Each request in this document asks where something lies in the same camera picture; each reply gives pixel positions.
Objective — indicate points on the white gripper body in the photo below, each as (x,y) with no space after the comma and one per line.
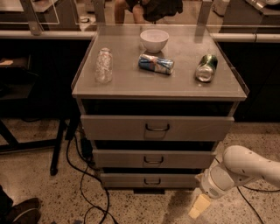
(209,185)

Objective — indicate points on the grey bottom drawer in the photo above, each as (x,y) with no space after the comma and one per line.
(135,180)

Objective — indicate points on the grey drawer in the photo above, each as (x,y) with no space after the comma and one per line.
(135,180)
(153,159)
(156,128)

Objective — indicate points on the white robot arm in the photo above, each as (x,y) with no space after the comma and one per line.
(238,167)

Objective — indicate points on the grey drawer cabinet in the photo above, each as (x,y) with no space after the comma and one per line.
(137,92)

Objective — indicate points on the grey middle drawer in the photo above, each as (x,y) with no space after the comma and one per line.
(153,159)

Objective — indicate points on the grey top drawer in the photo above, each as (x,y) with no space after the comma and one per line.
(156,128)

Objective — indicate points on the green soda can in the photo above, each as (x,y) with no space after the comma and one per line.
(206,68)

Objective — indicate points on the blue crushed can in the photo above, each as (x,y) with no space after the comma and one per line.
(156,64)

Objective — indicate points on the black power adapter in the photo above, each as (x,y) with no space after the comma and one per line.
(86,148)

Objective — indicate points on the clear plastic bottle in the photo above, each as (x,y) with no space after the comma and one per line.
(104,66)

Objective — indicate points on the white bowl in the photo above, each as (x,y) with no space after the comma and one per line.
(154,40)

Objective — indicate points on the person in background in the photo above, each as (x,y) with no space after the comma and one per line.
(146,10)

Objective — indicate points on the dark shoe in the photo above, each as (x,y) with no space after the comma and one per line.
(26,212)

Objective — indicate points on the black table frame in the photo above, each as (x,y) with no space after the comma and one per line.
(65,130)

